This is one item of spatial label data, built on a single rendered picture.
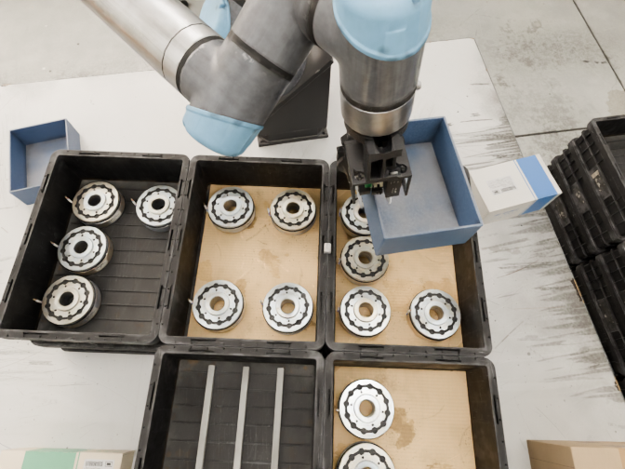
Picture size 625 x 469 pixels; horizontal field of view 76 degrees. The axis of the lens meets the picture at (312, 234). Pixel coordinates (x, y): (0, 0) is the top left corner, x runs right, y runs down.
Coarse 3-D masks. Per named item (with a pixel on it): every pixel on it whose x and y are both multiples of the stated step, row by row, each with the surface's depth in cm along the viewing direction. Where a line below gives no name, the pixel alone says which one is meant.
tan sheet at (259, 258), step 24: (216, 192) 95; (264, 192) 95; (312, 192) 95; (264, 216) 93; (216, 240) 90; (240, 240) 90; (264, 240) 90; (288, 240) 90; (312, 240) 91; (216, 264) 88; (240, 264) 88; (264, 264) 88; (288, 264) 88; (312, 264) 88; (240, 288) 86; (264, 288) 86; (312, 288) 86; (192, 312) 84; (288, 312) 84; (192, 336) 82; (216, 336) 82; (240, 336) 82; (264, 336) 82; (288, 336) 82; (312, 336) 82
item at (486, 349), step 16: (336, 160) 87; (336, 176) 86; (480, 256) 79; (480, 272) 78; (480, 288) 76; (480, 304) 75; (480, 320) 74; (368, 352) 72; (384, 352) 72; (400, 352) 72; (416, 352) 72; (432, 352) 72; (448, 352) 72; (464, 352) 72; (480, 352) 72
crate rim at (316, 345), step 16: (192, 160) 87; (208, 160) 87; (224, 160) 87; (240, 160) 87; (256, 160) 87; (272, 160) 87; (288, 160) 87; (304, 160) 87; (320, 160) 87; (192, 176) 85; (192, 192) 84; (176, 240) 79; (320, 240) 80; (176, 256) 78; (320, 256) 78; (176, 272) 77; (320, 272) 77; (320, 288) 76; (320, 304) 76; (320, 320) 74; (160, 336) 72; (176, 336) 72; (320, 336) 73
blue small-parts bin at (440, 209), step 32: (416, 128) 68; (448, 128) 65; (416, 160) 70; (448, 160) 66; (416, 192) 68; (448, 192) 68; (384, 224) 65; (416, 224) 66; (448, 224) 66; (480, 224) 59
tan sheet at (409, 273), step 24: (360, 216) 93; (336, 240) 91; (336, 264) 88; (408, 264) 89; (432, 264) 89; (336, 288) 86; (384, 288) 86; (408, 288) 86; (432, 288) 87; (456, 288) 87; (336, 312) 84; (360, 312) 84; (432, 312) 85; (336, 336) 82; (384, 336) 82; (408, 336) 83; (456, 336) 83
